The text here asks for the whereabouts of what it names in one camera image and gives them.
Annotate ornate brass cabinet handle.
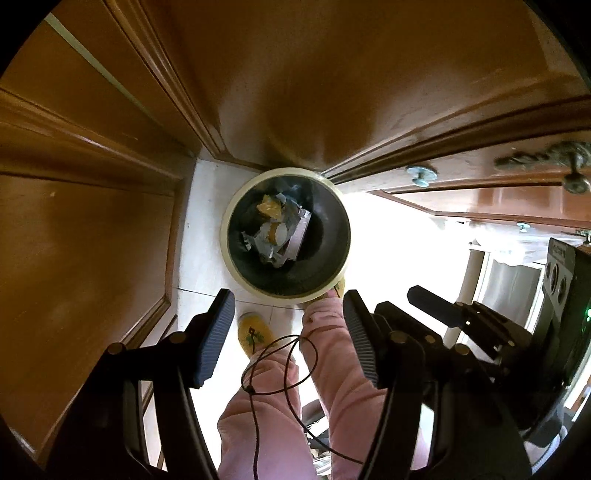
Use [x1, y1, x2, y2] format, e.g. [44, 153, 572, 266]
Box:
[495, 141, 591, 193]

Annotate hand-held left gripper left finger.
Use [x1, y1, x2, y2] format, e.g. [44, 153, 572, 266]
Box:
[41, 288, 236, 480]

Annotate round cream trash bin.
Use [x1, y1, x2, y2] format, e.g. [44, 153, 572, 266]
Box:
[221, 167, 352, 304]

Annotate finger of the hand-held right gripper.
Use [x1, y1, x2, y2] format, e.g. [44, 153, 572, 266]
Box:
[407, 285, 515, 356]
[374, 301, 451, 352]

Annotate thin black cable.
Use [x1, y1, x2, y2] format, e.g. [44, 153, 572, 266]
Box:
[240, 335, 365, 480]

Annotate black and white wrapper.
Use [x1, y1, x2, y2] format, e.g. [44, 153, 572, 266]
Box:
[240, 228, 296, 269]

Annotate yellow snack bag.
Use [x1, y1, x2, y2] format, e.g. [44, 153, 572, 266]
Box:
[256, 194, 287, 220]

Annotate pink pants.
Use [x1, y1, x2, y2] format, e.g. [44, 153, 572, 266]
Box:
[217, 295, 439, 480]

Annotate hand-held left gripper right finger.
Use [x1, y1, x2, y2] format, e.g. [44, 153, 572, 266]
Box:
[342, 289, 536, 480]

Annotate stainless steel built-in appliance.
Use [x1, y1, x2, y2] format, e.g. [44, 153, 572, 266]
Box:
[462, 240, 550, 337]

